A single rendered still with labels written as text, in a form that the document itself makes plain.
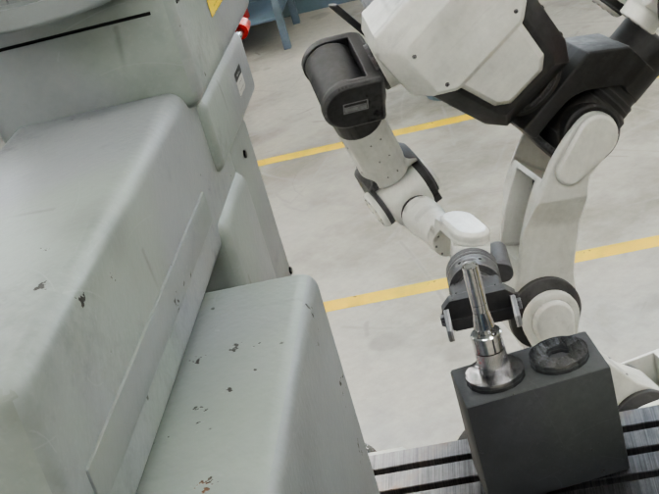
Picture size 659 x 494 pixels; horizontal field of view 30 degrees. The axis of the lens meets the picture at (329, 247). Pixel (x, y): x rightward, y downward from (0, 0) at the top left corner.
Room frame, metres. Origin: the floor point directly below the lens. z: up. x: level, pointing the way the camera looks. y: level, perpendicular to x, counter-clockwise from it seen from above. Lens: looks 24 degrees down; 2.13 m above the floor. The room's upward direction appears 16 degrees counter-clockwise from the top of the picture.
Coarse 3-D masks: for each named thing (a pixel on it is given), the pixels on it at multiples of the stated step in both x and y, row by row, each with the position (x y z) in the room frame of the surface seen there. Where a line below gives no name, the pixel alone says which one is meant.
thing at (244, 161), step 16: (240, 128) 1.69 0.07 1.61; (240, 144) 1.65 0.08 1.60; (240, 160) 1.63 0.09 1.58; (256, 160) 1.72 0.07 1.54; (256, 176) 1.69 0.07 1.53; (256, 192) 1.66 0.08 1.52; (256, 208) 1.63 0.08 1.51; (272, 224) 1.69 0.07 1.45; (272, 240) 1.66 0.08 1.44; (272, 256) 1.64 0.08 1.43; (288, 272) 1.71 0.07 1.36
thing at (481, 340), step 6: (474, 330) 1.60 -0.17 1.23; (498, 330) 1.58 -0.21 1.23; (474, 336) 1.59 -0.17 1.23; (480, 336) 1.58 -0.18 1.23; (486, 336) 1.58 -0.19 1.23; (492, 336) 1.57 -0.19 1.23; (498, 336) 1.57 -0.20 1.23; (474, 342) 1.58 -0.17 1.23; (480, 342) 1.57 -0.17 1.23; (486, 342) 1.57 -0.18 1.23; (492, 342) 1.57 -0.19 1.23
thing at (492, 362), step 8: (496, 344) 1.57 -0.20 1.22; (504, 344) 1.58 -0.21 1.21; (480, 352) 1.57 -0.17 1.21; (488, 352) 1.57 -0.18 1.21; (496, 352) 1.57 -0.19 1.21; (504, 352) 1.58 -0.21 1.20; (480, 360) 1.58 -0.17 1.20; (488, 360) 1.57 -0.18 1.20; (496, 360) 1.57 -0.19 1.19; (504, 360) 1.57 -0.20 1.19; (480, 368) 1.58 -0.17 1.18; (488, 368) 1.57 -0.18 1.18; (496, 368) 1.57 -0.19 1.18; (504, 368) 1.57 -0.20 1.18; (488, 376) 1.57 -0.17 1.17; (496, 376) 1.57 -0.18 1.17
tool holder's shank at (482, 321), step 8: (464, 264) 1.60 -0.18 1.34; (472, 264) 1.59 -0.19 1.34; (464, 272) 1.59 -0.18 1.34; (472, 272) 1.58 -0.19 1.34; (480, 272) 1.59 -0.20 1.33; (472, 280) 1.58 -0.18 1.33; (480, 280) 1.58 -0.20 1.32; (472, 288) 1.58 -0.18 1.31; (480, 288) 1.58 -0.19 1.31; (472, 296) 1.58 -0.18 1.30; (480, 296) 1.58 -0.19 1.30; (472, 304) 1.58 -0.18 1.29; (480, 304) 1.58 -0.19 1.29; (480, 312) 1.58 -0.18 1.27; (488, 312) 1.58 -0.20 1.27; (480, 320) 1.58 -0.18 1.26; (488, 320) 1.58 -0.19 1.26; (480, 328) 1.58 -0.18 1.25; (488, 328) 1.58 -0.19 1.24
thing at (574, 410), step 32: (512, 352) 1.65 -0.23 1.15; (544, 352) 1.60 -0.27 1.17; (576, 352) 1.57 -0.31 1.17; (480, 384) 1.56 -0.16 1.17; (512, 384) 1.55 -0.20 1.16; (544, 384) 1.53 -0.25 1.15; (576, 384) 1.53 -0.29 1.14; (608, 384) 1.53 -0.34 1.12; (480, 416) 1.53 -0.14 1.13; (512, 416) 1.53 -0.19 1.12; (544, 416) 1.53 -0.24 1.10; (576, 416) 1.53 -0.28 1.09; (608, 416) 1.53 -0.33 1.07; (480, 448) 1.53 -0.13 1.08; (512, 448) 1.53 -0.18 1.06; (544, 448) 1.53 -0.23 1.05; (576, 448) 1.53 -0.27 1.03; (608, 448) 1.53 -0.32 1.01; (512, 480) 1.53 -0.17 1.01; (544, 480) 1.53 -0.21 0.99; (576, 480) 1.53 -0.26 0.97
